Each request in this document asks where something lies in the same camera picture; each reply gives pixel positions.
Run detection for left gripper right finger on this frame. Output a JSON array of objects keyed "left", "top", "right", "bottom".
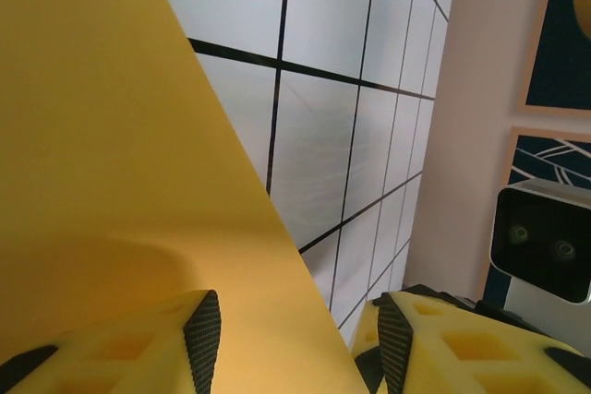
[{"left": 350, "top": 283, "right": 591, "bottom": 394}]

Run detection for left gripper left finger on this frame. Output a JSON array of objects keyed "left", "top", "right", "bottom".
[{"left": 0, "top": 290, "right": 222, "bottom": 394}]

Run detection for yellow cloth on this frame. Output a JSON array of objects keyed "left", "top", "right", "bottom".
[{"left": 0, "top": 0, "right": 384, "bottom": 394}]

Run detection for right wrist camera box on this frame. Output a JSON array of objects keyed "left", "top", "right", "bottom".
[{"left": 488, "top": 176, "right": 591, "bottom": 307}]

